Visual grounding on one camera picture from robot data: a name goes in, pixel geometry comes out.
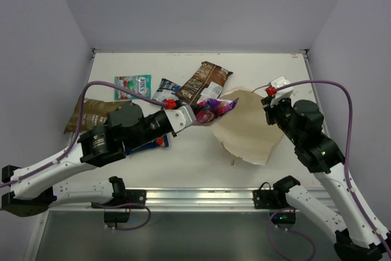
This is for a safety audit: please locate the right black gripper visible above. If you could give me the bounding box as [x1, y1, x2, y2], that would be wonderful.
[261, 94, 304, 147]

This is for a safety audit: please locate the purple snack packet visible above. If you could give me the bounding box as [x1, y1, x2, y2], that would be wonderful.
[192, 98, 239, 125]

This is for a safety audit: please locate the dark brown snack bag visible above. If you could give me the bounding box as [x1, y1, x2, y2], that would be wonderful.
[175, 61, 233, 105]

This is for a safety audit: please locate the blue snack packet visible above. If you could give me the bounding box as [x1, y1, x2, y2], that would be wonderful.
[152, 78, 181, 102]

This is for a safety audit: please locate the blue Burts crisps bag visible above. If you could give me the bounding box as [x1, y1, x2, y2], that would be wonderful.
[125, 134, 169, 156]

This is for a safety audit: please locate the teal Fox's candy bag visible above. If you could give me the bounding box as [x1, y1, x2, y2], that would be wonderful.
[114, 75, 152, 98]

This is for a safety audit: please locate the olive brown snack bag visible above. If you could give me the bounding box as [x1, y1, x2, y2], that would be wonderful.
[64, 98, 132, 133]

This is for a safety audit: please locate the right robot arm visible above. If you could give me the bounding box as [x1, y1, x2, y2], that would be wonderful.
[261, 97, 390, 260]

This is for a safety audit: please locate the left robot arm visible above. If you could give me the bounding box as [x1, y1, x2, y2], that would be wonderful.
[1, 104, 173, 217]

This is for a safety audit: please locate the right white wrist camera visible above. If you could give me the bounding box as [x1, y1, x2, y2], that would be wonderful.
[265, 76, 293, 107]

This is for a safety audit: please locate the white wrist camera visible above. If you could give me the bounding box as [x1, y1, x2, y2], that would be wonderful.
[164, 99, 196, 136]
[265, 76, 293, 107]

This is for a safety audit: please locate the right black base bracket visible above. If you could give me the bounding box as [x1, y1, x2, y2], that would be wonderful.
[252, 176, 300, 229]

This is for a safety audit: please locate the black base bracket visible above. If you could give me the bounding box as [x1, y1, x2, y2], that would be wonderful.
[252, 176, 300, 229]
[91, 189, 152, 232]

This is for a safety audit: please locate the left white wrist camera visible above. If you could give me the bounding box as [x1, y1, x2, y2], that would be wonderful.
[164, 99, 196, 136]

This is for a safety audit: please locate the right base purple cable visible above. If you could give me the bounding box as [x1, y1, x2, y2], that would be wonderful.
[267, 207, 316, 261]

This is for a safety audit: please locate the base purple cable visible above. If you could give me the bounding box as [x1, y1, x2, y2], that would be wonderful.
[267, 207, 316, 261]
[91, 202, 152, 232]

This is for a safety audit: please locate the aluminium mounting rail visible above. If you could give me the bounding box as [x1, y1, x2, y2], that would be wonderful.
[48, 185, 271, 211]

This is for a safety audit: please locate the left black base bracket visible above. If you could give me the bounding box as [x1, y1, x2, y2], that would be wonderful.
[91, 189, 152, 232]

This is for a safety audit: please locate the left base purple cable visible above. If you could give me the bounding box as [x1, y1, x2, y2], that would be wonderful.
[91, 202, 152, 232]

